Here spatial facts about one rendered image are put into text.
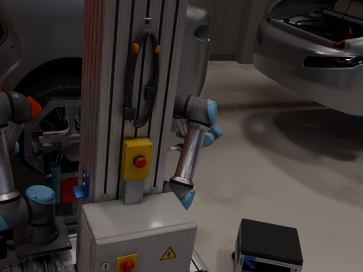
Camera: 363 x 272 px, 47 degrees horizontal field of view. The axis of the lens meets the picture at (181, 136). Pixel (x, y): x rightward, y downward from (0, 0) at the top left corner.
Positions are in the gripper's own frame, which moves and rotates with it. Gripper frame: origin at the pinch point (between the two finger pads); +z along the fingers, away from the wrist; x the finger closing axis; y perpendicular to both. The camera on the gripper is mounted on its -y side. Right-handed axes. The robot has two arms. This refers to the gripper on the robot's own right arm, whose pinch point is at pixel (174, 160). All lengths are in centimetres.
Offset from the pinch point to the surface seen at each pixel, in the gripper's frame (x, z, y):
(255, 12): -106, -59, -567
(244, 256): 77, 2, -9
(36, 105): -71, 37, 32
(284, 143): 74, -16, -265
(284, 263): 95, -16, -14
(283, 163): 83, -12, -213
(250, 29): -87, -34, -570
